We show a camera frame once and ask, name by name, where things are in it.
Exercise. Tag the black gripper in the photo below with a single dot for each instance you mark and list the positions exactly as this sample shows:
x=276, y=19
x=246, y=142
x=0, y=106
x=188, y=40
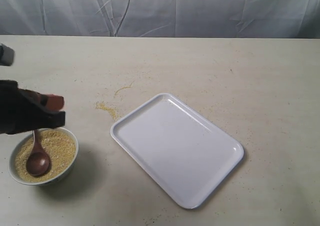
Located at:
x=22, y=110

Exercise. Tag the brown wooden spoon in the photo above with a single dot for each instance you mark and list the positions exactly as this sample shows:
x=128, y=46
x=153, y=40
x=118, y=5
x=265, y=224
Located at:
x=38, y=162

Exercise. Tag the tan granular powder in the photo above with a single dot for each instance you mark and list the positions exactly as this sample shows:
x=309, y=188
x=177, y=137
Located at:
x=58, y=148

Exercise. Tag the white bowl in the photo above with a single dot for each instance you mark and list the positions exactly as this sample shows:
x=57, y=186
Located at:
x=66, y=172

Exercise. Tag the spilled yellow grain pile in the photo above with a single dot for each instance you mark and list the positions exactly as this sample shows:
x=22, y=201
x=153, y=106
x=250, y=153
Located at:
x=112, y=111

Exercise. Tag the white rectangular plastic tray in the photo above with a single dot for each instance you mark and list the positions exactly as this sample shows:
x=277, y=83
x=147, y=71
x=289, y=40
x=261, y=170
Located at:
x=183, y=152

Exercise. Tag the white wrinkled backdrop curtain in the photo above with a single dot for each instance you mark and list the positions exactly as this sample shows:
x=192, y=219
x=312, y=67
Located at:
x=162, y=18

